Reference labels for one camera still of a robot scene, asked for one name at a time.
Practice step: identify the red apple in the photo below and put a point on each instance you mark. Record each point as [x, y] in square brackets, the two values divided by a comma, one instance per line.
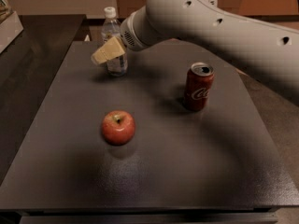
[118, 127]

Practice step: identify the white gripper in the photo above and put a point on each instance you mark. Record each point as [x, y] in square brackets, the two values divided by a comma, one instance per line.
[128, 34]

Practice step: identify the clear blue-label plastic bottle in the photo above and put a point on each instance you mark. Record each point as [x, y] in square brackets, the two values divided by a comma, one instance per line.
[111, 27]

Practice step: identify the white box at left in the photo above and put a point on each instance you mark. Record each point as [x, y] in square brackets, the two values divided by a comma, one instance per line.
[10, 25]

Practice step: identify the red Coca-Cola can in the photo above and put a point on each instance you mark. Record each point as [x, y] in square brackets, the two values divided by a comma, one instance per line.
[199, 81]

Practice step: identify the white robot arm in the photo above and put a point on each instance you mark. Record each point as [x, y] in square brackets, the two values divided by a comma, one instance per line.
[265, 51]

